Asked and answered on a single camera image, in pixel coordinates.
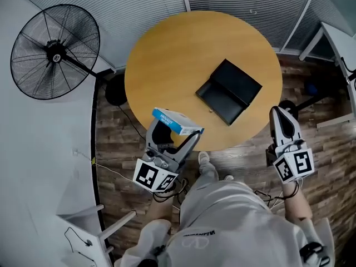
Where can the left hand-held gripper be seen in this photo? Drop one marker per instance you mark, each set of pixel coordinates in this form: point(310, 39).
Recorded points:
point(146, 175)

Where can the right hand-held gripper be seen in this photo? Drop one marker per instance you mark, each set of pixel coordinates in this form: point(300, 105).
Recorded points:
point(301, 163)

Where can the blue white packet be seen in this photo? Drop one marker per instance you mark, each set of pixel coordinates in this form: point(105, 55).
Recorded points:
point(178, 121)

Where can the black drawer box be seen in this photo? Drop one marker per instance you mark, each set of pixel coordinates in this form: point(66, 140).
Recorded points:
point(233, 85)

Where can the person's right forearm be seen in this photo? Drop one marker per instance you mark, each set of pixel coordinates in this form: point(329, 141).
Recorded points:
point(297, 204)

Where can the person's left forearm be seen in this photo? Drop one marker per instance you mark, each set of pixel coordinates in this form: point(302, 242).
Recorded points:
point(160, 210)

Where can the black electric scooter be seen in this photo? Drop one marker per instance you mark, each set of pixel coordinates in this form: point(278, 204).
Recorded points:
point(289, 108)

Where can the person's left shoe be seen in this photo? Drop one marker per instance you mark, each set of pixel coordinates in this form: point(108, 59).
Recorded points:
point(203, 157)

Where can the person's shoe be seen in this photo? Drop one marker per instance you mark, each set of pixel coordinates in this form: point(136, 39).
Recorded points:
point(228, 177)
point(203, 157)

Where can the person's left leg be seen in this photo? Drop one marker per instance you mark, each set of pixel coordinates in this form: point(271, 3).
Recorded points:
point(208, 174)

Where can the blue round object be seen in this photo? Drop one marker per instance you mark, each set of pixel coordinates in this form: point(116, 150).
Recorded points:
point(311, 88)

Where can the person's right shoe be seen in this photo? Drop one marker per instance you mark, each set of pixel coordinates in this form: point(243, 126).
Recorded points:
point(228, 177)

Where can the person's white shirt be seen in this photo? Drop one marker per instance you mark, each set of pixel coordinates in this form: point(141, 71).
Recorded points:
point(231, 227)

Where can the black standing fan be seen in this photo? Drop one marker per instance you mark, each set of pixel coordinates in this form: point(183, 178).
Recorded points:
point(55, 51)

